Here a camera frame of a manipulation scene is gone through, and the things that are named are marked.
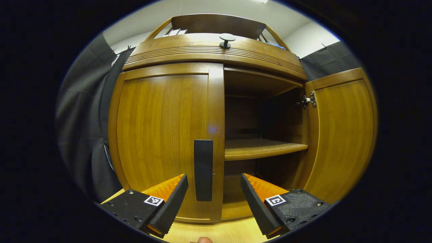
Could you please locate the wooden shoe cabinet door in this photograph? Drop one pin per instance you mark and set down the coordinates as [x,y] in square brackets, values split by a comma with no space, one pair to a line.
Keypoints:
[158,128]
[341,135]

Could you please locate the black backdrop cloth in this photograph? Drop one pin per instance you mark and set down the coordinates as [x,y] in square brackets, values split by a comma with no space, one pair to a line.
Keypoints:
[84,118]

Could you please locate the wooden cabinet shelf board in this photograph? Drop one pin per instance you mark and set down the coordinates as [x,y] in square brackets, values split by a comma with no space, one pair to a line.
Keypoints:
[260,148]

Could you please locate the white book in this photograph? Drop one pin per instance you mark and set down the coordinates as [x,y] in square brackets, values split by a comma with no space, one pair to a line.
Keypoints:
[182,31]
[174,32]
[167,33]

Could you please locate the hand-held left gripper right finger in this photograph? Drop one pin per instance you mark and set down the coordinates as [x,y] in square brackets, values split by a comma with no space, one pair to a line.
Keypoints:
[258,206]

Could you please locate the wooden drawer with black knob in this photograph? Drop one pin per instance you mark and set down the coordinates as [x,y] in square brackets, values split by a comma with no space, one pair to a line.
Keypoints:
[189,50]

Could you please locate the wooden double-door shoe cabinet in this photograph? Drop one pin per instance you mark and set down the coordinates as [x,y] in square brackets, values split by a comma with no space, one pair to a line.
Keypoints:
[216,23]

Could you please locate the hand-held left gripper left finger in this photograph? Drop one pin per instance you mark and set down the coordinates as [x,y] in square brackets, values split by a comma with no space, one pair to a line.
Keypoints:
[172,206]

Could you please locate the blue folded cloth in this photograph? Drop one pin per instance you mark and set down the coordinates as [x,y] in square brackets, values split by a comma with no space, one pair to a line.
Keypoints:
[278,46]

